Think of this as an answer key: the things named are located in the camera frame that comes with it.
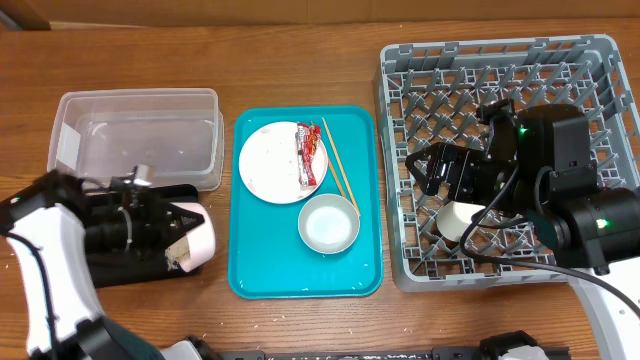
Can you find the white cup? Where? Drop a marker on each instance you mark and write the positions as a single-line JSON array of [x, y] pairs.
[[454, 218]]

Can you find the red snack wrapper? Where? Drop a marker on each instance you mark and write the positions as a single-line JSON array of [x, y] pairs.
[[307, 137]]

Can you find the grey bowl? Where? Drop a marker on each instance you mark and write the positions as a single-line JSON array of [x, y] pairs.
[[328, 224]]

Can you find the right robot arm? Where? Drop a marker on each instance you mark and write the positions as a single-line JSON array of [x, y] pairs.
[[536, 167]]

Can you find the wooden chopstick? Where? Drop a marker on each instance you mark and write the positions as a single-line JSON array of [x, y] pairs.
[[336, 180], [341, 167]]

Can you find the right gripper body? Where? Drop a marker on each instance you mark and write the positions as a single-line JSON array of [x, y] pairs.
[[475, 180]]

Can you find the teal serving tray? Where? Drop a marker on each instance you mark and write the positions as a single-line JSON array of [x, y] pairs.
[[267, 257]]

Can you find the black tray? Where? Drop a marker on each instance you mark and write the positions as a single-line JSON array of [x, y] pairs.
[[123, 269]]

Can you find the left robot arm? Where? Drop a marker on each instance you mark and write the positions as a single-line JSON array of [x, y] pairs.
[[73, 236]]

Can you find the large white plate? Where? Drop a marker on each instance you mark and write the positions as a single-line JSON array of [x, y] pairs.
[[268, 164]]

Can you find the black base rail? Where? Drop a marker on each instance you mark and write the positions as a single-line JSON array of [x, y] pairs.
[[516, 345]]

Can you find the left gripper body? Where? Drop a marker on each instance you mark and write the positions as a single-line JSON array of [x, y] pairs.
[[142, 226]]

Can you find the pink bowl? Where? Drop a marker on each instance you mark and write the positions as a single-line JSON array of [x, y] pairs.
[[196, 247]]

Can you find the clear plastic bin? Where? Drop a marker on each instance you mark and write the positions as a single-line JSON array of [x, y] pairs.
[[178, 132]]

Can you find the grey dish rack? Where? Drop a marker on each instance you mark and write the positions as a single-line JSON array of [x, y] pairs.
[[429, 92]]

